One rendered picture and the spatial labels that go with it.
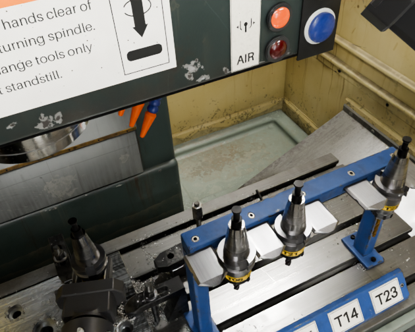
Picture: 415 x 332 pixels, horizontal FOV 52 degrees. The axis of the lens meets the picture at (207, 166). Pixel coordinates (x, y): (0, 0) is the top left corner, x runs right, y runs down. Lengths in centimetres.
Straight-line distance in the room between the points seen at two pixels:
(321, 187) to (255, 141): 110
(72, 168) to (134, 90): 88
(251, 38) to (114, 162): 91
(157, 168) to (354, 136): 70
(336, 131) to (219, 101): 52
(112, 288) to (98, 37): 53
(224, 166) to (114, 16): 147
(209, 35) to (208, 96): 140
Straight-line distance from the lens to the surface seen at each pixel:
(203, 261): 72
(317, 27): 45
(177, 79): 40
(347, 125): 162
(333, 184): 83
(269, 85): 194
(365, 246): 111
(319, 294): 107
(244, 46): 41
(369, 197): 84
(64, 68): 36
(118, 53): 37
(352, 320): 102
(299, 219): 72
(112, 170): 130
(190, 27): 38
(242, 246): 69
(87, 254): 80
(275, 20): 42
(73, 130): 57
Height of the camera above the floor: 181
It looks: 43 degrees down
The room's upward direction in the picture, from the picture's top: 4 degrees counter-clockwise
